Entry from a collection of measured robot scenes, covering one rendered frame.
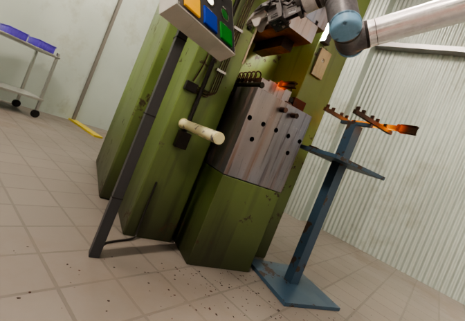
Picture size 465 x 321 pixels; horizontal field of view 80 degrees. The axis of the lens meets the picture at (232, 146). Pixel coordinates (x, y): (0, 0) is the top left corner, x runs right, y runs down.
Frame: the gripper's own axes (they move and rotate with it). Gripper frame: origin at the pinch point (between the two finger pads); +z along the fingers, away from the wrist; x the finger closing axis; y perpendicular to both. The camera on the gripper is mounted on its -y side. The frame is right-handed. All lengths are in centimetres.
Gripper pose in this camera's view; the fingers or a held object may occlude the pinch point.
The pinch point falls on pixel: (249, 21)
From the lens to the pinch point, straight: 114.4
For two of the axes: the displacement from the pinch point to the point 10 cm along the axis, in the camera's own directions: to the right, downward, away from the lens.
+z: -8.4, 1.9, 5.1
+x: 5.5, 2.1, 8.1
